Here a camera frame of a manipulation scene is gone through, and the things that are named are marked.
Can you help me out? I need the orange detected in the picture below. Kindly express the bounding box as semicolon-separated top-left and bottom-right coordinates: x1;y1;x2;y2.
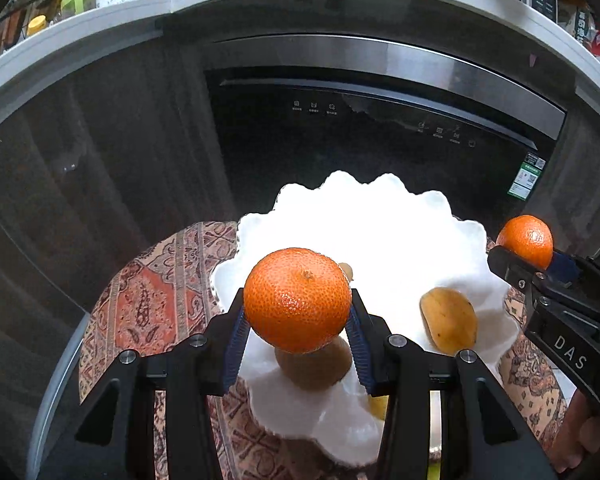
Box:
496;214;554;271
243;247;353;354

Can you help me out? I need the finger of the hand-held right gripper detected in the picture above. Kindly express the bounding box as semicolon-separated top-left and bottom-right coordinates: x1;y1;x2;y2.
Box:
487;246;548;301
550;251;600;306

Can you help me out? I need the teal plastic bag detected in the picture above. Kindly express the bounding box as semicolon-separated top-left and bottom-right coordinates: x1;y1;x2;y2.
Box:
565;7;598;46

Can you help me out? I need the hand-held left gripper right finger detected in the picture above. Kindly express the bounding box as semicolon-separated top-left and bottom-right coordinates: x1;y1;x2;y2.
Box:
344;287;556;480

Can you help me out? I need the white scalloped bowl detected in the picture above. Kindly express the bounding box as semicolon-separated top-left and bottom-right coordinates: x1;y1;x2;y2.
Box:
210;170;523;466

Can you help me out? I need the patterned red tablecloth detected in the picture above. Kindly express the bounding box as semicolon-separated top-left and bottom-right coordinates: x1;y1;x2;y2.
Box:
77;220;568;480

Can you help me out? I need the green lid jar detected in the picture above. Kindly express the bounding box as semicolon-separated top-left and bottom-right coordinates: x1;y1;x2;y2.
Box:
60;0;97;20

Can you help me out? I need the black wire spice rack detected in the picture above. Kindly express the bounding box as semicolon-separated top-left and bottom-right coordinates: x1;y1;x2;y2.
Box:
0;0;61;58

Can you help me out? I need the yellow pear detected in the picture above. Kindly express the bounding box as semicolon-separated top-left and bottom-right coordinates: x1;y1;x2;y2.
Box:
367;394;390;422

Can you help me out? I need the yellow mango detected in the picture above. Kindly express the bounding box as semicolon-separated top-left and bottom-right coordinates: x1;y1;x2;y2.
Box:
420;287;479;356

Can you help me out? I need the brown kiwi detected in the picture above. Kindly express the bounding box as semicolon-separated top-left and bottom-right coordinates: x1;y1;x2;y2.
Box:
275;337;353;393

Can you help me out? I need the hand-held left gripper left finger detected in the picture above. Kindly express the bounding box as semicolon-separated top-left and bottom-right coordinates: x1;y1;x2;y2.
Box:
40;287;251;480

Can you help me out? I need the black built-in dishwasher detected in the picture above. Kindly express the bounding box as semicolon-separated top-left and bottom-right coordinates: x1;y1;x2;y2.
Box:
202;35;568;241

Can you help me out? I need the person's right hand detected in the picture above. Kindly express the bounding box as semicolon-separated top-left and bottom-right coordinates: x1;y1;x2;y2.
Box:
552;400;600;473

